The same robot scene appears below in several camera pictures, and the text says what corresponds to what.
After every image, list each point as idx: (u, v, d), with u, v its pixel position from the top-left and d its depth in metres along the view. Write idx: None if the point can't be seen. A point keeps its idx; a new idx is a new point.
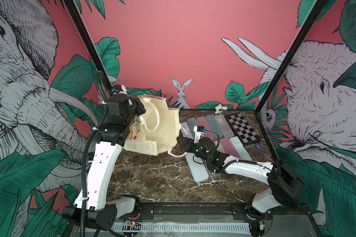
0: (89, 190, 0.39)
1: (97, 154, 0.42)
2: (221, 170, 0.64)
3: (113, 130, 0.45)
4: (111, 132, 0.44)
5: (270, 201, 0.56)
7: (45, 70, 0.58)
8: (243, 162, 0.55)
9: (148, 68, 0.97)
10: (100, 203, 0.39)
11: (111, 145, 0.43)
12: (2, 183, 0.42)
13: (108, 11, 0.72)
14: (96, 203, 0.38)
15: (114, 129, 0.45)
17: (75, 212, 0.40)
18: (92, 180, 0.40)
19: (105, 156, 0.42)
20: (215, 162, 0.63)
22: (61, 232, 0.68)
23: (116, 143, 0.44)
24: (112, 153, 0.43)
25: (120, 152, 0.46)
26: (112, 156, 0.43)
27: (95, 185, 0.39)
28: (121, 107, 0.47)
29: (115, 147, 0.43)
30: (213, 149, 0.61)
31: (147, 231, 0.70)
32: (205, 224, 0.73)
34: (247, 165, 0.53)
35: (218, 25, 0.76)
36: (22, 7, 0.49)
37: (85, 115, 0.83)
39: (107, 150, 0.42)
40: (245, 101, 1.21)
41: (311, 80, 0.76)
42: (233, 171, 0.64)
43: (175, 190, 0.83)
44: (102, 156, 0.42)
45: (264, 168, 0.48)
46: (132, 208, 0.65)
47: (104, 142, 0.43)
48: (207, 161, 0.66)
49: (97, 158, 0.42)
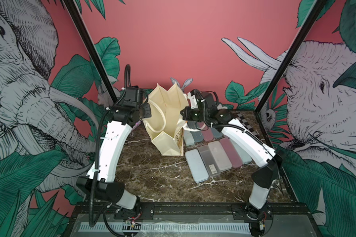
0: (101, 164, 0.42)
1: (108, 132, 0.45)
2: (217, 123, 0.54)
3: (124, 111, 0.47)
4: (121, 113, 0.46)
5: (259, 190, 0.58)
7: (45, 70, 0.58)
8: (249, 135, 0.50)
9: (148, 68, 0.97)
10: (110, 176, 0.42)
11: (121, 125, 0.45)
12: (2, 183, 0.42)
13: (108, 11, 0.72)
14: (107, 176, 0.41)
15: (125, 110, 0.47)
17: (88, 182, 0.43)
18: (104, 156, 0.42)
19: (115, 135, 0.44)
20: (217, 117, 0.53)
22: (61, 232, 0.68)
23: (126, 124, 0.46)
24: (123, 132, 0.46)
25: (129, 132, 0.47)
26: (122, 135, 0.46)
27: (106, 160, 0.42)
28: (137, 95, 0.53)
29: (125, 127, 0.46)
30: (210, 102, 0.55)
31: (147, 231, 0.70)
32: (205, 224, 0.73)
34: (251, 142, 0.49)
35: (218, 25, 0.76)
36: (22, 7, 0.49)
37: (85, 115, 0.83)
39: (117, 129, 0.45)
40: (245, 101, 1.21)
41: (311, 80, 0.76)
42: (230, 134, 0.54)
43: (175, 190, 0.83)
44: (113, 134, 0.44)
45: (266, 152, 0.47)
46: (132, 205, 0.64)
47: (115, 122, 0.46)
48: (204, 114, 0.60)
49: (108, 135, 0.44)
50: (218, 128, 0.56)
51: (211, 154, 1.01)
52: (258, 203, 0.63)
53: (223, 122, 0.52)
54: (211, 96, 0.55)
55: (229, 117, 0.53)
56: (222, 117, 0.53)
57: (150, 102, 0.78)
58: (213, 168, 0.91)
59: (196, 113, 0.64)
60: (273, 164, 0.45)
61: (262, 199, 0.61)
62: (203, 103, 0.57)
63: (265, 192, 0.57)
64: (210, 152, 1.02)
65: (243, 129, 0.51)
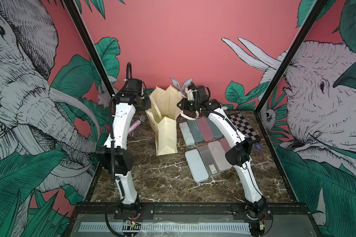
0: (115, 135, 0.50)
1: (118, 111, 0.54)
2: (207, 109, 0.67)
3: (128, 95, 0.56)
4: (126, 97, 0.56)
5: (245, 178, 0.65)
7: (44, 70, 0.58)
8: (228, 122, 0.63)
9: (148, 67, 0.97)
10: (124, 144, 0.51)
11: (128, 105, 0.55)
12: (2, 183, 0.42)
13: (108, 11, 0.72)
14: (121, 143, 0.49)
15: (128, 95, 0.56)
17: (106, 152, 0.52)
18: (116, 129, 0.51)
19: (124, 112, 0.54)
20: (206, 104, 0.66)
22: (61, 232, 0.68)
23: (132, 104, 0.56)
24: (129, 110, 0.55)
25: (134, 112, 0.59)
26: (129, 113, 0.55)
27: (119, 132, 0.51)
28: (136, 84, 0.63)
29: (131, 107, 0.55)
30: (201, 93, 0.69)
31: (147, 231, 0.70)
32: (205, 224, 0.73)
34: (227, 126, 0.62)
35: (219, 24, 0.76)
36: (22, 7, 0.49)
37: (85, 115, 0.83)
39: (125, 109, 0.54)
40: (245, 101, 1.21)
41: (311, 80, 0.76)
42: (214, 120, 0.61)
43: (175, 190, 0.83)
44: (122, 113, 0.53)
45: (237, 136, 0.60)
46: (134, 198, 0.66)
47: (122, 103, 0.55)
48: (196, 102, 0.74)
49: (118, 114, 0.53)
50: (206, 113, 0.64)
51: (211, 154, 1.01)
52: (250, 195, 0.67)
53: (210, 106, 0.65)
54: (203, 88, 0.69)
55: (215, 105, 0.66)
56: (210, 105, 0.65)
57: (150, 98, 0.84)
58: (213, 168, 0.91)
59: (192, 103, 0.77)
60: (241, 146, 0.58)
61: (251, 190, 0.66)
62: (196, 94, 0.71)
63: (248, 179, 0.65)
64: (210, 152, 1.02)
65: (222, 116, 0.64)
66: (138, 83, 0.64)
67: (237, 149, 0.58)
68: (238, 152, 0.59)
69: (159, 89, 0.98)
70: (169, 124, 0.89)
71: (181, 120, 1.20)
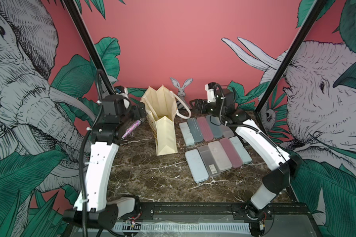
0: (89, 192, 0.38)
1: (93, 155, 0.41)
2: (235, 121, 0.54)
3: (108, 129, 0.44)
4: (105, 131, 0.43)
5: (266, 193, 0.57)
7: (45, 70, 0.58)
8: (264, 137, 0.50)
9: (148, 67, 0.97)
10: (101, 203, 0.39)
11: (107, 145, 0.42)
12: (2, 183, 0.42)
13: (108, 11, 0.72)
14: (97, 205, 0.38)
15: (109, 128, 0.44)
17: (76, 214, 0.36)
18: (90, 183, 0.39)
19: (102, 157, 0.41)
20: (232, 116, 0.55)
22: (60, 232, 0.68)
23: (112, 143, 0.43)
24: (109, 152, 0.42)
25: (116, 151, 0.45)
26: (109, 156, 0.42)
27: (94, 187, 0.39)
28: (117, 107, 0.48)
29: (112, 146, 0.43)
30: (229, 101, 0.56)
31: (147, 231, 0.70)
32: (205, 224, 0.73)
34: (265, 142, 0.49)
35: (219, 24, 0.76)
36: (22, 7, 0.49)
37: (85, 115, 0.83)
39: (104, 151, 0.42)
40: (245, 101, 1.21)
41: (311, 80, 0.76)
42: (244, 134, 0.54)
43: (175, 190, 0.83)
44: (99, 157, 0.41)
45: (280, 155, 0.46)
46: (132, 207, 0.64)
47: (99, 143, 0.42)
48: (221, 111, 0.61)
49: (94, 158, 0.41)
50: (233, 127, 0.57)
51: (211, 154, 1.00)
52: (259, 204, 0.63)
53: (239, 120, 0.53)
54: (232, 94, 0.55)
55: (244, 117, 0.54)
56: (238, 116, 0.54)
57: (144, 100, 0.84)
58: (213, 168, 0.91)
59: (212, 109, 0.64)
60: (284, 168, 0.43)
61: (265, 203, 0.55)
62: (223, 102, 0.58)
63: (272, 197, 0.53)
64: (210, 152, 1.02)
65: (256, 130, 0.51)
66: (116, 105, 0.47)
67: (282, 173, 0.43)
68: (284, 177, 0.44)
69: (153, 90, 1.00)
70: (167, 123, 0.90)
71: (181, 120, 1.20)
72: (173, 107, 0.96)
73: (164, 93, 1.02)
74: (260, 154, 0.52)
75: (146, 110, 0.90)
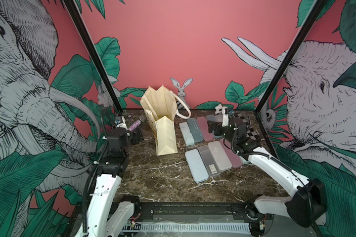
0: (89, 225, 0.39)
1: (98, 187, 0.45)
2: (246, 151, 0.57)
3: (114, 162, 0.49)
4: (111, 165, 0.48)
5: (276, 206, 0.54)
7: (45, 70, 0.58)
8: (277, 162, 0.49)
9: (148, 67, 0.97)
10: None
11: (111, 177, 0.46)
12: (2, 183, 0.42)
13: (107, 11, 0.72)
14: None
15: (115, 161, 0.49)
17: None
18: (92, 214, 0.41)
19: (106, 188, 0.44)
20: (243, 145, 0.58)
22: (61, 232, 0.68)
23: (116, 176, 0.47)
24: (112, 184, 0.46)
25: (119, 184, 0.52)
26: (111, 188, 0.45)
27: (95, 219, 0.40)
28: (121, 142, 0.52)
29: (115, 178, 0.46)
30: (241, 131, 0.59)
31: (147, 231, 0.70)
32: (205, 224, 0.73)
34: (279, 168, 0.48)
35: (219, 24, 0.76)
36: (22, 7, 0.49)
37: (85, 115, 0.83)
39: (107, 183, 0.45)
40: (245, 101, 1.21)
41: (311, 80, 0.76)
42: (257, 161, 0.55)
43: (175, 190, 0.83)
44: (103, 189, 0.44)
45: (296, 179, 0.44)
46: (132, 212, 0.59)
47: (105, 176, 0.46)
48: (233, 141, 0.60)
49: (98, 190, 0.44)
50: (244, 156, 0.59)
51: (211, 154, 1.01)
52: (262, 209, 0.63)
53: (249, 149, 0.56)
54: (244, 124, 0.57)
55: (254, 145, 0.57)
56: (248, 145, 0.57)
57: (144, 99, 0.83)
58: (213, 168, 0.91)
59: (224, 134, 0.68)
60: (305, 193, 0.40)
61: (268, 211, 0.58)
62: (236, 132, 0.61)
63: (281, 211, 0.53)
64: (210, 152, 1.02)
65: (267, 155, 0.52)
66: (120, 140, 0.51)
67: (303, 197, 0.40)
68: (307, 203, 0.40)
69: (153, 90, 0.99)
70: (167, 123, 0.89)
71: (181, 120, 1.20)
72: (173, 107, 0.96)
73: (164, 93, 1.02)
74: (280, 183, 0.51)
75: (146, 111, 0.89)
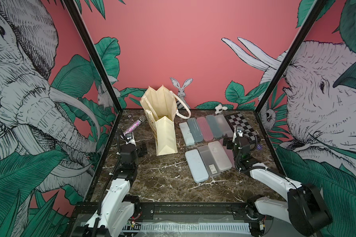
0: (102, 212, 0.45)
1: (112, 187, 0.53)
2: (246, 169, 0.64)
3: (125, 173, 0.59)
4: (123, 174, 0.59)
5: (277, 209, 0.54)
7: (45, 71, 0.58)
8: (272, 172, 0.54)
9: (148, 67, 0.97)
10: None
11: (124, 180, 0.56)
12: (2, 183, 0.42)
13: (107, 11, 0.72)
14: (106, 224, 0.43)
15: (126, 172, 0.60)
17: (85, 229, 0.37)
18: (106, 204, 0.47)
19: (119, 187, 0.53)
20: (245, 163, 0.64)
22: (61, 232, 0.68)
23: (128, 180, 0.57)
24: (125, 186, 0.55)
25: (128, 190, 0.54)
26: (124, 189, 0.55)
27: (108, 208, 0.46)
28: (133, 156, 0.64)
29: (127, 182, 0.56)
30: (245, 150, 0.65)
31: (147, 231, 0.70)
32: (205, 224, 0.73)
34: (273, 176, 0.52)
35: (219, 25, 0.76)
36: (22, 7, 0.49)
37: (85, 115, 0.83)
39: (120, 183, 0.55)
40: (245, 101, 1.21)
41: (311, 80, 0.76)
42: (257, 174, 0.60)
43: (175, 190, 0.83)
44: (116, 188, 0.53)
45: (289, 183, 0.47)
46: (132, 212, 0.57)
47: (118, 179, 0.56)
48: (237, 159, 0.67)
49: (112, 189, 0.52)
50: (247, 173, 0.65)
51: (211, 154, 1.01)
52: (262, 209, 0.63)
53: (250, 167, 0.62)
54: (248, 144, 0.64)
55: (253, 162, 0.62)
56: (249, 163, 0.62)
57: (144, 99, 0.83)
58: (213, 168, 0.91)
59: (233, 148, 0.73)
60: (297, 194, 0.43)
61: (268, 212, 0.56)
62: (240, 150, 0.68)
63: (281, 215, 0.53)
64: (210, 152, 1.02)
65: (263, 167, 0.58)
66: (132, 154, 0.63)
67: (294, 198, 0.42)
68: (300, 205, 0.42)
69: (153, 90, 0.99)
70: (167, 123, 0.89)
71: (180, 120, 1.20)
72: (173, 107, 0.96)
73: (164, 93, 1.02)
74: (280, 192, 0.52)
75: (146, 111, 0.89)
